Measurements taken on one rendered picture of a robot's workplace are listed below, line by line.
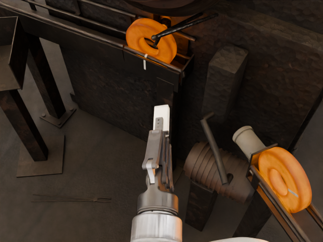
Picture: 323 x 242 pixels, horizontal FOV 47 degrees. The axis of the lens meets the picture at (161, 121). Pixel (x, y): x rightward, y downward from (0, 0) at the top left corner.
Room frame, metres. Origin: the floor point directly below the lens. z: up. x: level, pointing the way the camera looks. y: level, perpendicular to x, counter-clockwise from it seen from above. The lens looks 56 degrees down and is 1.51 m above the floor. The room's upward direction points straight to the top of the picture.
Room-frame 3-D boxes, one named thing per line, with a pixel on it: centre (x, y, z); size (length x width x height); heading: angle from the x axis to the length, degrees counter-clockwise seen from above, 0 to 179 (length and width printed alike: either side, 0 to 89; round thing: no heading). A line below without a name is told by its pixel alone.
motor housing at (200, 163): (0.50, -0.19, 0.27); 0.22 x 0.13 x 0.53; 60
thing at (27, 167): (0.81, 0.57, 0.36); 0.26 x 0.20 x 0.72; 95
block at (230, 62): (0.68, -0.18, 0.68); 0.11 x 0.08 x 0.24; 150
